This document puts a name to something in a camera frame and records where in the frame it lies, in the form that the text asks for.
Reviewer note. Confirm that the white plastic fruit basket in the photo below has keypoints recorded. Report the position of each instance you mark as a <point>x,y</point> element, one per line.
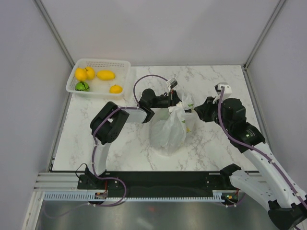
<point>100,88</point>

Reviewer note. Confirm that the small yellow fake lemon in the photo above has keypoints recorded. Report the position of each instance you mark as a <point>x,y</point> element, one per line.
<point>90,73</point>

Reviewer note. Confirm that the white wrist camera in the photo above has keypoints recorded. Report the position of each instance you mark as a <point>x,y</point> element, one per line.
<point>171,83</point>
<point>223,91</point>

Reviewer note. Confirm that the green black-striped fake fruit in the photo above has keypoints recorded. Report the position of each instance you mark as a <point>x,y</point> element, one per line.
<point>82,86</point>

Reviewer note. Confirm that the left aluminium frame post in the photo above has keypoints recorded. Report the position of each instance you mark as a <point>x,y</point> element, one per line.
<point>44,13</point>

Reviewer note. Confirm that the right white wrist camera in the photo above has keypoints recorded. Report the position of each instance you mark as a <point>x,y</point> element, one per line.
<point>223,91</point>

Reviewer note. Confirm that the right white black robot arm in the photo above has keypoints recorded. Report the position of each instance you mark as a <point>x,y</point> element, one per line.
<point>281,197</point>

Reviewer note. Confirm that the right aluminium frame post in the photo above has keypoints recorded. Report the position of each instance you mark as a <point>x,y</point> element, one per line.
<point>269,24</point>

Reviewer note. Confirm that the large yellow fake lemon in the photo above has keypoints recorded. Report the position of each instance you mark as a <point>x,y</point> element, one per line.
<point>80,74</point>

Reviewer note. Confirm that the aluminium frame post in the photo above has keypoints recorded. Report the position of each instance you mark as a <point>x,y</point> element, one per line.
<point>269,24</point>
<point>44,13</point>

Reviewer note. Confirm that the white lemon-print plastic bag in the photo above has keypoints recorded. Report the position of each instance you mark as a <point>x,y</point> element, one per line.
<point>171,127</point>

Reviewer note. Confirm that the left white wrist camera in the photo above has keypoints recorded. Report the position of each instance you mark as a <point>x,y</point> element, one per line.
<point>171,83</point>

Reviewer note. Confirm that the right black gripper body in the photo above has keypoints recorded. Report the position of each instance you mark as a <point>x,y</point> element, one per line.
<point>210,113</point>

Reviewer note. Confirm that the small yellow fake citrus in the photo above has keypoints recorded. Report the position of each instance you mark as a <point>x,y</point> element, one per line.
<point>115,89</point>

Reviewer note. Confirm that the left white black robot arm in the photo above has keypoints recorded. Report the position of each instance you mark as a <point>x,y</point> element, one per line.
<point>109,122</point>

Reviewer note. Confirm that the white slotted cable duct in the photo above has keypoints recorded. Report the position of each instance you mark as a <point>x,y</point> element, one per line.
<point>93,196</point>

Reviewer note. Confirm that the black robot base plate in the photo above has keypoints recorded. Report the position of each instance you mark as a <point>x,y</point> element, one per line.
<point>154,183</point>

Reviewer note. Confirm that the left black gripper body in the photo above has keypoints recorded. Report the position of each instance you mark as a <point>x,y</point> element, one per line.
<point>161,102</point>

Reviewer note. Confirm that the yellow fake mango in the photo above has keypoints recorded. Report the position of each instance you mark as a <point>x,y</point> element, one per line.
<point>105,75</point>

